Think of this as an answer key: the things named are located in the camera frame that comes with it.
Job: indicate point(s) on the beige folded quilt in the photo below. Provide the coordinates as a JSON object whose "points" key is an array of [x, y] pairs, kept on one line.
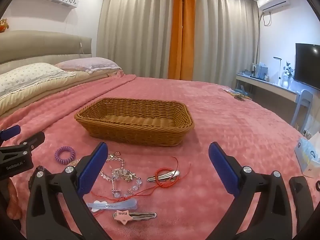
{"points": [[50, 90]]}

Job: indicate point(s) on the blue tissue box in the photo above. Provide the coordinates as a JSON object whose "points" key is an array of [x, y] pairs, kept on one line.
{"points": [[308, 155]]}

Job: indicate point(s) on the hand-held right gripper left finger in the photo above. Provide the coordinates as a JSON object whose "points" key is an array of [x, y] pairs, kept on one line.
{"points": [[91, 170]]}

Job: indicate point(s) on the silver metal hair clip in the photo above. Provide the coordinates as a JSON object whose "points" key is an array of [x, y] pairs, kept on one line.
{"points": [[172, 173]]}

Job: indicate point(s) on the black television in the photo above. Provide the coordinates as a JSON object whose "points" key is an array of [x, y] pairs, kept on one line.
{"points": [[308, 65]]}

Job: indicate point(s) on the brown hair clip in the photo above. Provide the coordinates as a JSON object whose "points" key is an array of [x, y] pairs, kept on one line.
{"points": [[242, 98]]}

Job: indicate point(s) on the flat card packet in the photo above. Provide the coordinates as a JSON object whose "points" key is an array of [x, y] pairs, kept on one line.
{"points": [[231, 91]]}

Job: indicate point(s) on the white floral pillow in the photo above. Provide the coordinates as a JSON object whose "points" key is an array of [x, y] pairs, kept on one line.
{"points": [[30, 75]]}

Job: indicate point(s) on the person's left hand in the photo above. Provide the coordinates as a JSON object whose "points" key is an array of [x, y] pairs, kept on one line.
{"points": [[13, 195]]}

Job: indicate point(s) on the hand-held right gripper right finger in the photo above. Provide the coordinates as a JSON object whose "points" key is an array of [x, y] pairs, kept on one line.
{"points": [[222, 167]]}

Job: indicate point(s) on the white vase with plant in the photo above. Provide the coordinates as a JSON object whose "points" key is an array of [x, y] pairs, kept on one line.
{"points": [[287, 81]]}

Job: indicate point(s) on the pink star hair clip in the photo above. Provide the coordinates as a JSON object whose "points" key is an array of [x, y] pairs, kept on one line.
{"points": [[122, 217]]}

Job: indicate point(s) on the beige curtain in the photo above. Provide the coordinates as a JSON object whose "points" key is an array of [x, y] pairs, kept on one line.
{"points": [[225, 37], [135, 30]]}

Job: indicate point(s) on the white desk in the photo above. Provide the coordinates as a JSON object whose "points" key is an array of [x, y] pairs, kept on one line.
{"points": [[270, 86]]}

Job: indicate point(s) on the books on desk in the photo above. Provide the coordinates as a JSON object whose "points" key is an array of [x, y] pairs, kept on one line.
{"points": [[262, 70]]}

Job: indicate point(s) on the clear blue hair clip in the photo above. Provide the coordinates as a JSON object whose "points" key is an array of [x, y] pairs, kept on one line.
{"points": [[120, 203]]}

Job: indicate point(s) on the orange plush toy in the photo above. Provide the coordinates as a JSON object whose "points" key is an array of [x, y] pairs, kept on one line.
{"points": [[3, 26]]}

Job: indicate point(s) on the light blue chair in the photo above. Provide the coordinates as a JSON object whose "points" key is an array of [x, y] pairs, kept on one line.
{"points": [[303, 100]]}

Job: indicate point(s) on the pink fleece blanket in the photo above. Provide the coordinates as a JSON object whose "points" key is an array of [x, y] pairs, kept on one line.
{"points": [[225, 120]]}

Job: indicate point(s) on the orange curtain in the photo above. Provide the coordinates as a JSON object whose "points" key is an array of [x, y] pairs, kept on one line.
{"points": [[178, 42]]}

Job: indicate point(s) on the white desk lamp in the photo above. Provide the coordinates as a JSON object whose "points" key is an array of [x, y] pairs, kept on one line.
{"points": [[279, 75]]}

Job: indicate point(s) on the beige padded headboard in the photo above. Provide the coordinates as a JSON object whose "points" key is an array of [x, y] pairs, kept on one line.
{"points": [[50, 45]]}

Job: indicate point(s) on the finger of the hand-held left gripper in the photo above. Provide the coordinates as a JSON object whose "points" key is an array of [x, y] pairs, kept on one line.
{"points": [[32, 140], [10, 133]]}

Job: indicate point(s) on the brown wicker basket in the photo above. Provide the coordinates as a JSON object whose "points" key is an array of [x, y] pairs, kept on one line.
{"points": [[130, 135]]}

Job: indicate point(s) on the lavender pillow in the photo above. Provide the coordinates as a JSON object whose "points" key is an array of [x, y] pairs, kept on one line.
{"points": [[92, 62]]}

